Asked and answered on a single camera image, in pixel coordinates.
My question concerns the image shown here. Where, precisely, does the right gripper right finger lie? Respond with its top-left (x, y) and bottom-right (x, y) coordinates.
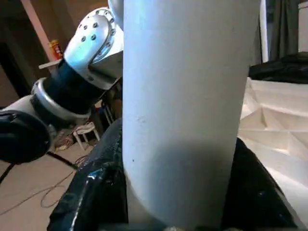
top-left (220, 137), bottom-right (304, 231)

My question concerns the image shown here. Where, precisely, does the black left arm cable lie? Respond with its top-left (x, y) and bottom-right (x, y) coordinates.
top-left (0, 162), bottom-right (15, 185)

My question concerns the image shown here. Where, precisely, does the yellow red snack can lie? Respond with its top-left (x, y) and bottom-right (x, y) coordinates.
top-left (49, 39), bottom-right (64, 60)

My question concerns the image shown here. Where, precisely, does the grey brown curtain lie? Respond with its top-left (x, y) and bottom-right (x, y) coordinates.
top-left (266, 0), bottom-right (299, 60)

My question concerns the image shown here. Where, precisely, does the thin pale floor wire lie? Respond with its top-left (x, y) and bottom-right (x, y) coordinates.
top-left (0, 155), bottom-right (86, 216)

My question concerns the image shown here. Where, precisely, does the small white stool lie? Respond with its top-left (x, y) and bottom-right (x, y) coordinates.
top-left (73, 122), bottom-right (101, 152)

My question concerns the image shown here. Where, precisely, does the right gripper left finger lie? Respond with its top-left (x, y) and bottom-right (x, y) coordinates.
top-left (47, 117), bottom-right (128, 231)

